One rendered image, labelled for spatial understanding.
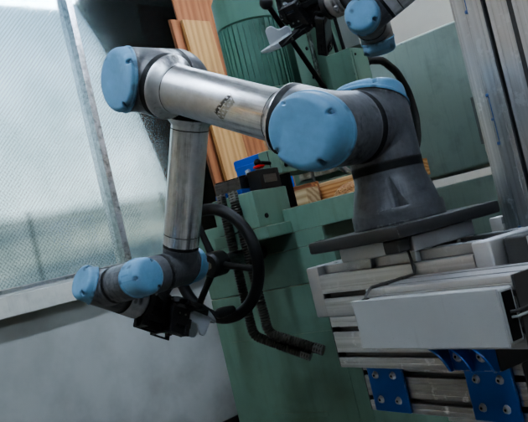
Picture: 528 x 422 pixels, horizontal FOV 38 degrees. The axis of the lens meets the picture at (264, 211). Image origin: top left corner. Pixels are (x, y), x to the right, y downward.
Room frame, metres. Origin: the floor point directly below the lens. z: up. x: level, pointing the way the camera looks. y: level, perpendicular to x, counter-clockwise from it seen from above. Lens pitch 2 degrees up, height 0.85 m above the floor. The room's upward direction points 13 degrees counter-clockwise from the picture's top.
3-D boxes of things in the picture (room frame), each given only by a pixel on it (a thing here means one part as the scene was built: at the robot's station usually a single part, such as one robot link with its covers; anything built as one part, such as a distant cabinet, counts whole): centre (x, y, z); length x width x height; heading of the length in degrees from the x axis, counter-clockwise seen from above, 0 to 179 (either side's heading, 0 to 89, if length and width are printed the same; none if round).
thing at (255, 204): (1.93, 0.03, 0.91); 0.15 x 0.14 x 0.09; 50
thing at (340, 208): (2.00, -0.03, 0.87); 0.61 x 0.30 x 0.06; 50
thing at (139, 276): (1.53, 0.27, 0.82); 0.11 x 0.11 x 0.08; 49
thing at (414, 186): (1.25, -0.21, 0.87); 0.15 x 0.15 x 0.10
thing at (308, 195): (1.89, -0.11, 0.92); 0.04 x 0.04 x 0.04; 41
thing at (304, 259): (2.19, -0.15, 0.76); 0.57 x 0.45 x 0.09; 140
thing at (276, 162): (2.11, -0.09, 1.03); 0.14 x 0.07 x 0.09; 140
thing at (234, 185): (1.93, 0.03, 0.99); 0.13 x 0.11 x 0.06; 50
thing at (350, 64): (2.16, -0.33, 1.22); 0.09 x 0.08 x 0.15; 140
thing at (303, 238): (2.05, -0.04, 0.82); 0.40 x 0.21 x 0.04; 50
